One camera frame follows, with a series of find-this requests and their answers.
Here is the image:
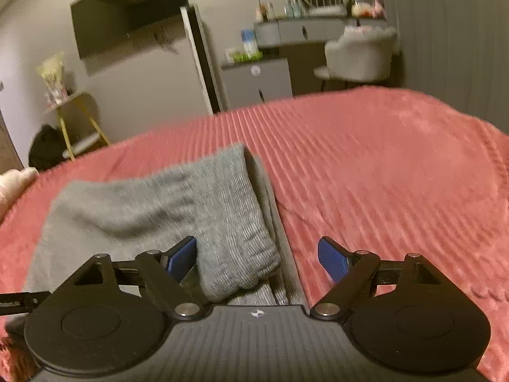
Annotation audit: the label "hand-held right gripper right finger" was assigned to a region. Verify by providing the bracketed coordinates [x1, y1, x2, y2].
[309, 236, 447, 321]

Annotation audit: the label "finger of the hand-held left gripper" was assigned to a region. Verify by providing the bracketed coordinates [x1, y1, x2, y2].
[0, 290, 50, 313]

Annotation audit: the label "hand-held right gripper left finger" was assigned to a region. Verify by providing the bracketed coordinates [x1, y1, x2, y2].
[59, 236, 205, 322]

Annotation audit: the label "grey pants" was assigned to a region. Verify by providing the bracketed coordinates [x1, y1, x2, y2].
[24, 142, 307, 307]

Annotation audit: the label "red ribbed blanket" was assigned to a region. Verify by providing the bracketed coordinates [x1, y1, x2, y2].
[0, 85, 509, 382]

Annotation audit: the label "pink pillow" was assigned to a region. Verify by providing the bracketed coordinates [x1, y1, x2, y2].
[0, 167, 38, 216]

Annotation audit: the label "black bag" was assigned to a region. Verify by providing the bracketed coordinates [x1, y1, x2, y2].
[29, 124, 68, 172]

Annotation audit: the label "wooden door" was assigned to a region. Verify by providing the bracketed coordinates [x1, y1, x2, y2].
[0, 111, 24, 170]

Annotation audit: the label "grey cabinet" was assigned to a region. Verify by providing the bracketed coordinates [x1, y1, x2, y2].
[220, 58, 295, 110]

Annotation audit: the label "yellow-legged side table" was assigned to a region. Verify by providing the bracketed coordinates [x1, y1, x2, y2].
[44, 91, 112, 162]

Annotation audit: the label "white panel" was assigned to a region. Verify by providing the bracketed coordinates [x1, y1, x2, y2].
[180, 4, 223, 115]

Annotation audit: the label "grey upholstered chair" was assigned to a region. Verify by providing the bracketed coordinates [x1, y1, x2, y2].
[314, 26, 398, 92]

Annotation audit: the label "blue and white canister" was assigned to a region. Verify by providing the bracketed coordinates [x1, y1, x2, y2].
[241, 30, 257, 58]

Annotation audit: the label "flower bouquet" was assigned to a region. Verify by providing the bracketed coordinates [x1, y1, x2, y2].
[37, 52, 74, 106]

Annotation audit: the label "grey vanity desk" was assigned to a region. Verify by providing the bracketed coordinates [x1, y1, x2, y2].
[254, 15, 388, 88]

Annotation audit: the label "row of cosmetic bottles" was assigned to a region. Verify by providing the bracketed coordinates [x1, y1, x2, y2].
[258, 0, 303, 20]

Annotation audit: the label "wall television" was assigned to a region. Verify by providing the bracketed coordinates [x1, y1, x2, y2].
[70, 0, 188, 60]

